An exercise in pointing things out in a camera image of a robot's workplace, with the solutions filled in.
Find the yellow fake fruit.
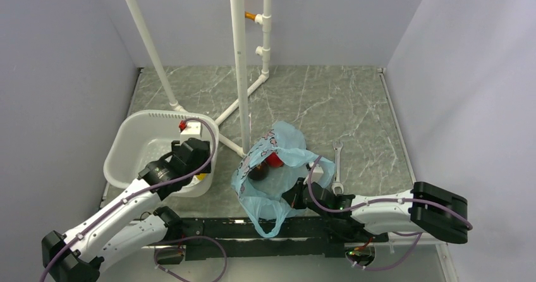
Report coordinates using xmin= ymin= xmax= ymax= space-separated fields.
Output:
xmin=195 ymin=173 xmax=207 ymax=181

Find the light blue printed plastic bag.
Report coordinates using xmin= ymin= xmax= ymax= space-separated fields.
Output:
xmin=231 ymin=121 xmax=318 ymax=238

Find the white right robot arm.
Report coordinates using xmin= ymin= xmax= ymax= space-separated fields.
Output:
xmin=282 ymin=178 xmax=473 ymax=244

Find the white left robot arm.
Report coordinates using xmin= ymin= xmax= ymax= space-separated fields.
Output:
xmin=39 ymin=138 xmax=214 ymax=281

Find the red fake apple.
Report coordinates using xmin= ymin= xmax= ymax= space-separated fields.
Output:
xmin=264 ymin=152 xmax=284 ymax=168

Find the brown fake fruit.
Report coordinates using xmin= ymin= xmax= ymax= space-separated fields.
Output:
xmin=248 ymin=162 xmax=270 ymax=181

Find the silver combination wrench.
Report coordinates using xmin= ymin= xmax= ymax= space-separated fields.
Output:
xmin=331 ymin=140 xmax=344 ymax=195

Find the white plastic basket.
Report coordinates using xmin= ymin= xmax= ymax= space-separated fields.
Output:
xmin=103 ymin=110 xmax=219 ymax=189

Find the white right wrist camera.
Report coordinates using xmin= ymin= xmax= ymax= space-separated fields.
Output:
xmin=306 ymin=162 xmax=324 ymax=183

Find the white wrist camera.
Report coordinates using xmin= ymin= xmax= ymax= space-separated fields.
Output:
xmin=306 ymin=162 xmax=324 ymax=183
xmin=178 ymin=121 xmax=203 ymax=141

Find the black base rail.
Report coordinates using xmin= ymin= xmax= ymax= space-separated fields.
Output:
xmin=156 ymin=216 xmax=386 ymax=261

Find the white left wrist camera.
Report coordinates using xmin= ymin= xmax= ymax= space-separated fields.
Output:
xmin=178 ymin=121 xmax=203 ymax=141

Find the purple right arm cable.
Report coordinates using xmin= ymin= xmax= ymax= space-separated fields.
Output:
xmin=307 ymin=155 xmax=474 ymax=273

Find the white PVC pipe frame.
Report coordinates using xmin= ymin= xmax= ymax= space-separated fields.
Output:
xmin=125 ymin=0 xmax=272 ymax=157

